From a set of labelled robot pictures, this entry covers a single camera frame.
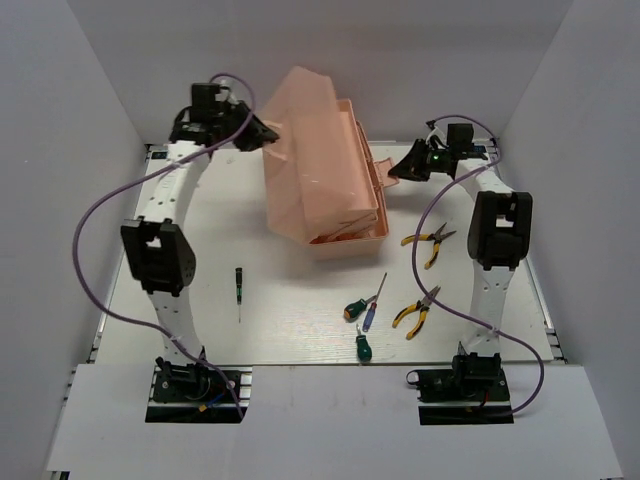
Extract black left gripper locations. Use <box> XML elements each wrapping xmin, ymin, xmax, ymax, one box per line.
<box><xmin>212</xmin><ymin>99</ymin><xmax>276</xmax><ymax>152</ymax></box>

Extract stubby green screwdriver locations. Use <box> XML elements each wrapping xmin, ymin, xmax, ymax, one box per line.
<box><xmin>355</xmin><ymin>325</ymin><xmax>372</xmax><ymax>364</ymax></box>

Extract yellow long nose pliers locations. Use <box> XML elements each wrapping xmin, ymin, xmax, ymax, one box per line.
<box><xmin>391</xmin><ymin>285</ymin><xmax>441</xmax><ymax>340</ymax></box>

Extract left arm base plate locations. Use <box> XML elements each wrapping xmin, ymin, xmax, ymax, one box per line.
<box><xmin>145</xmin><ymin>357</ymin><xmax>253</xmax><ymax>424</ymax></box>

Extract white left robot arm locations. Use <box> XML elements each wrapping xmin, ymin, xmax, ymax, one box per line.
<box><xmin>121</xmin><ymin>81</ymin><xmax>279</xmax><ymax>364</ymax></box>

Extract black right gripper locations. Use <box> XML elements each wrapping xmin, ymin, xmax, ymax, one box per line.
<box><xmin>391</xmin><ymin>138</ymin><xmax>453</xmax><ymax>181</ymax></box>

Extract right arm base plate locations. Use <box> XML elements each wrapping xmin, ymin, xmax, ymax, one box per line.
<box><xmin>406</xmin><ymin>353</ymin><xmax>514</xmax><ymax>426</ymax></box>

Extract black green precision screwdriver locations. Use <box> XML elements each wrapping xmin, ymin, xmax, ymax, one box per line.
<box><xmin>235</xmin><ymin>267</ymin><xmax>243</xmax><ymax>323</ymax></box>

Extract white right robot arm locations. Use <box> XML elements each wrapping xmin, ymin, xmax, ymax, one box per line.
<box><xmin>388</xmin><ymin>115</ymin><xmax>533</xmax><ymax>358</ymax></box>

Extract pink plastic toolbox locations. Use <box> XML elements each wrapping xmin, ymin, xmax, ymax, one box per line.
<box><xmin>259</xmin><ymin>66</ymin><xmax>399</xmax><ymax>260</ymax></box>

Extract blue handled screwdriver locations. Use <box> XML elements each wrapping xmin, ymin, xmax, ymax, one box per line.
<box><xmin>362</xmin><ymin>273</ymin><xmax>387</xmax><ymax>333</ymax></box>

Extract green orange handled screwdriver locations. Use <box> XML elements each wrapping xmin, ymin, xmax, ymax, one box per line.
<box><xmin>343</xmin><ymin>296</ymin><xmax>376</xmax><ymax>321</ymax></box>

